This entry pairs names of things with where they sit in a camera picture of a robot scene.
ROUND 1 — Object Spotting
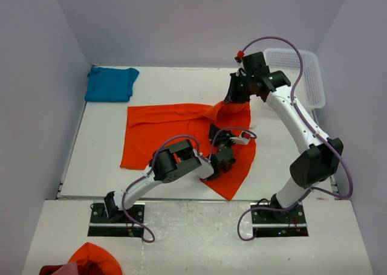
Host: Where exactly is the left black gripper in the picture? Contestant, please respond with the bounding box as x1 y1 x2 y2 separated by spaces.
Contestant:
208 123 236 149

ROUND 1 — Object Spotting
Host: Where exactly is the orange t shirt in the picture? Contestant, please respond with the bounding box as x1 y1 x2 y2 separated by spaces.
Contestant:
120 102 256 201

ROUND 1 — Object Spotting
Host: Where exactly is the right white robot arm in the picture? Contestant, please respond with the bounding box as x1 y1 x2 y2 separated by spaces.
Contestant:
224 52 343 222

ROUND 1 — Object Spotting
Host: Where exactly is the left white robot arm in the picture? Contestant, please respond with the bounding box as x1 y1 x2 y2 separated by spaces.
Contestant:
103 124 249 222

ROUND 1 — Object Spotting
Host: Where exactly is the white plastic basket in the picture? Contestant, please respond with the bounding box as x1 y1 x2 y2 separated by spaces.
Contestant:
264 48 325 112

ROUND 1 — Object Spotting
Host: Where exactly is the folded blue t shirt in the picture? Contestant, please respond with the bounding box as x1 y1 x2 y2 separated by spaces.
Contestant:
84 66 140 103

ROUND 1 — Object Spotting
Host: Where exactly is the orange cloth in pile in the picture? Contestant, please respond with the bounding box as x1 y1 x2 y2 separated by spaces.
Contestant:
68 242 123 275

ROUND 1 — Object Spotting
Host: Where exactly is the pink cloth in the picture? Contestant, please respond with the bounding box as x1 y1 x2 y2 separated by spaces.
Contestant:
52 262 79 275

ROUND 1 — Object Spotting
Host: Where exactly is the dark red cloth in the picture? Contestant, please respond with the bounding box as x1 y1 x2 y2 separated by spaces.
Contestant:
39 265 68 275

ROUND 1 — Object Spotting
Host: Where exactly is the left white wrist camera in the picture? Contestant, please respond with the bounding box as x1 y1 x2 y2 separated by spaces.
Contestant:
230 131 251 145

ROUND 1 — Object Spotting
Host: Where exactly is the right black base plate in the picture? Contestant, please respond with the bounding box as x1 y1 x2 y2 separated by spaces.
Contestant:
251 205 308 238

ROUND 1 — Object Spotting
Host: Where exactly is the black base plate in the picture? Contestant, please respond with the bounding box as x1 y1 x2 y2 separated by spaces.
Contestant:
251 205 308 238
87 202 144 238

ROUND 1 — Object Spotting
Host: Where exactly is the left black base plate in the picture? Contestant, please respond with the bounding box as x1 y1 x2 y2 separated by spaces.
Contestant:
87 202 144 238

